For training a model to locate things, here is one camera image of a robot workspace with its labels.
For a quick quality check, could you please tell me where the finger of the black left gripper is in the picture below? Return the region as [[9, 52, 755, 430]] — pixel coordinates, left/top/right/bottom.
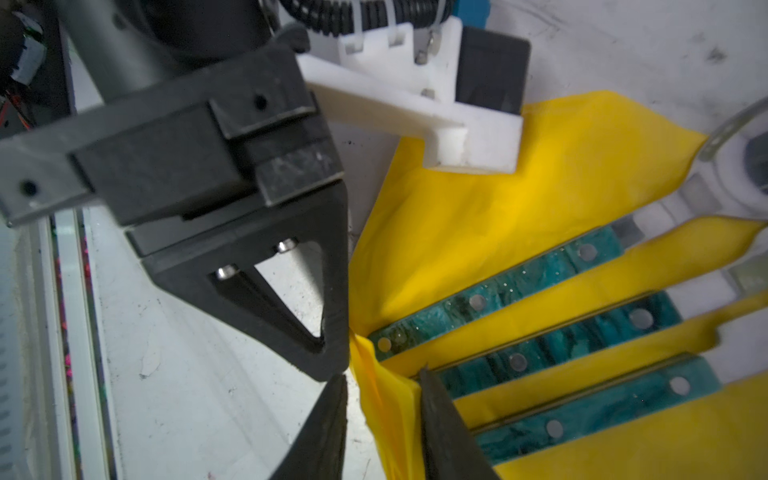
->
[[140, 181, 349, 381]]

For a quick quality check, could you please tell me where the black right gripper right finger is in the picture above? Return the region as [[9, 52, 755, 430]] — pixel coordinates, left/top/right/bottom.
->
[[418, 367, 498, 480]]

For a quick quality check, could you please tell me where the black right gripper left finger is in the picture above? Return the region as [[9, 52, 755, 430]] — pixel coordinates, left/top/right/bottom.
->
[[271, 374, 348, 480]]

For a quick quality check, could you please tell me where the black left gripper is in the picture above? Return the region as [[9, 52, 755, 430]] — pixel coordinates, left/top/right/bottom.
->
[[1, 44, 343, 255]]

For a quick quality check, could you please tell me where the knife with green handle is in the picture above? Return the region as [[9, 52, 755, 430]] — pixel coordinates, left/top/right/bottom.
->
[[473, 311, 768, 466]]

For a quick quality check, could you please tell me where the fork with green handle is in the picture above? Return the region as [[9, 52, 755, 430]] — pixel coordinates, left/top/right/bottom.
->
[[437, 251, 768, 400]]

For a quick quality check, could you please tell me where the spoon with green handle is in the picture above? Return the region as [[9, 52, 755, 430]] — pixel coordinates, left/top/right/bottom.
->
[[368, 98, 768, 362]]

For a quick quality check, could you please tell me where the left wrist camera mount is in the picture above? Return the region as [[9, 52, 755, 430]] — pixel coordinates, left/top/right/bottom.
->
[[298, 16, 531, 174]]

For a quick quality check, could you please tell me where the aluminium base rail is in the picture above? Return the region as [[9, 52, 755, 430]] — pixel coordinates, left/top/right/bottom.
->
[[1, 209, 121, 479]]

